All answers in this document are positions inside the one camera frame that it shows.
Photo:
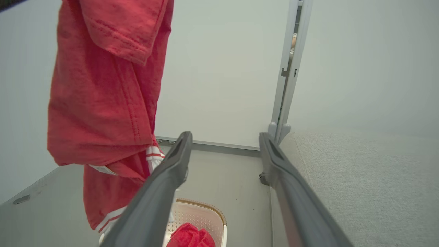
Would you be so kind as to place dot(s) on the grey floor rail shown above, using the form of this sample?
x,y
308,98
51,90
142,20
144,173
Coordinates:
x,y
219,146

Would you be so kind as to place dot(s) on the grey partition frame post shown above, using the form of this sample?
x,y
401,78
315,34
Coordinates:
x,y
288,72

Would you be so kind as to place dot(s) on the grey round floor plate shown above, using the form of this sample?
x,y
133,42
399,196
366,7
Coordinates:
x,y
21,199

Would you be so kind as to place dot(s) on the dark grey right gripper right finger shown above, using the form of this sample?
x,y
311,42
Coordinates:
x,y
295,202

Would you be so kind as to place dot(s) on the white perforated laundry basket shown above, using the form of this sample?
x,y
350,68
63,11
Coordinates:
x,y
202,216

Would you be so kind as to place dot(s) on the red crumpled garment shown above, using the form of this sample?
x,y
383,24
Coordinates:
x,y
191,236

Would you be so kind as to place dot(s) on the light grey fabric sofa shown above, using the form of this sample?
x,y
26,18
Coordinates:
x,y
367,192

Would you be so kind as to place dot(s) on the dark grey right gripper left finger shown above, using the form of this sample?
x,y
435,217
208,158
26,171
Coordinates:
x,y
156,202

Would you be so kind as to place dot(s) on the red shirt with white stripes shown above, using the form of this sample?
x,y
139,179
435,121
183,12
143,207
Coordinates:
x,y
103,103

